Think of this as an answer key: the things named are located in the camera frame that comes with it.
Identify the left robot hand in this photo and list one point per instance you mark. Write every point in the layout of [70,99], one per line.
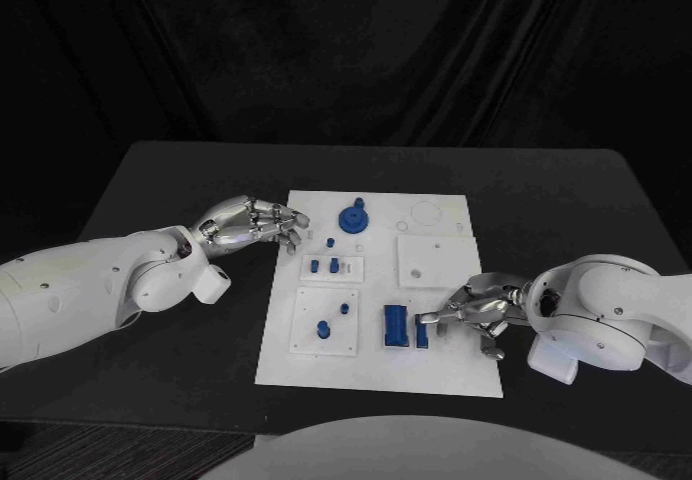
[237,225]

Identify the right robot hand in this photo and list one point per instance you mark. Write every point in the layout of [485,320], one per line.
[480,305]

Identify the narrow blue block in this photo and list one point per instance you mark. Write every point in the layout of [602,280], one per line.
[420,337]

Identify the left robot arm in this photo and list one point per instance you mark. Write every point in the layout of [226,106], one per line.
[74,292]

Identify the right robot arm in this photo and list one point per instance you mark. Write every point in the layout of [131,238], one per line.
[593,311]

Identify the white task board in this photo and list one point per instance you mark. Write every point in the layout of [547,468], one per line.
[442,367]

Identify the large blue block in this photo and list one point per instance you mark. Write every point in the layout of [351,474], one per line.
[395,326]

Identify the blue gear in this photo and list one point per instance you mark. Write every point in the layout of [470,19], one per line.
[350,222]

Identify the blue cylinder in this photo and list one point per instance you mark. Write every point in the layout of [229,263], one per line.
[322,330]

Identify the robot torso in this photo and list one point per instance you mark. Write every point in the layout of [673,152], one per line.
[432,450]

